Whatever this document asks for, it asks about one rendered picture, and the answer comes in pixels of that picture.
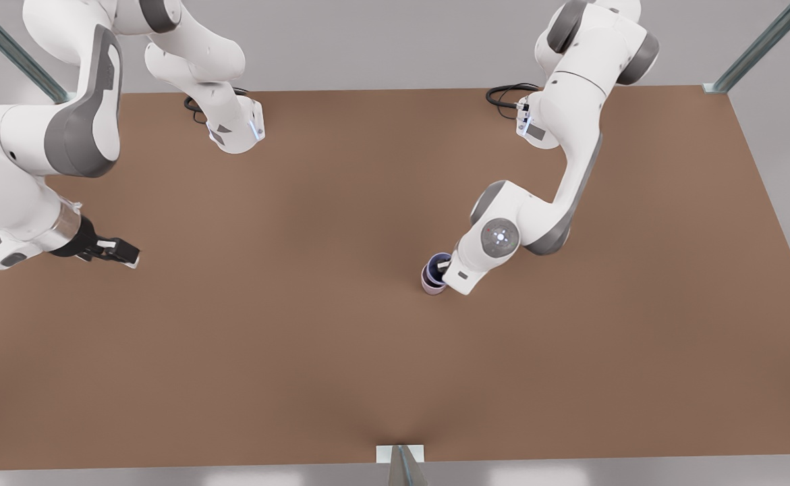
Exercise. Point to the silver frame post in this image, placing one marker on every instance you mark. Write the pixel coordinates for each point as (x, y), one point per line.
(10, 48)
(759, 47)
(401, 466)

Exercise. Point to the purple cup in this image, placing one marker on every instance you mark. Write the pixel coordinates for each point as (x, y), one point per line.
(435, 260)

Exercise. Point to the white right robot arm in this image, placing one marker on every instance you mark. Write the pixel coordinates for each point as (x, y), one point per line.
(10, 175)

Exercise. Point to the pink cup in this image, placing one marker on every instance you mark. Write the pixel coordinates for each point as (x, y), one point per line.
(428, 283)

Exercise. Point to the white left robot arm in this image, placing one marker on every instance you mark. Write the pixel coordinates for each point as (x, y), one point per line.
(573, 101)

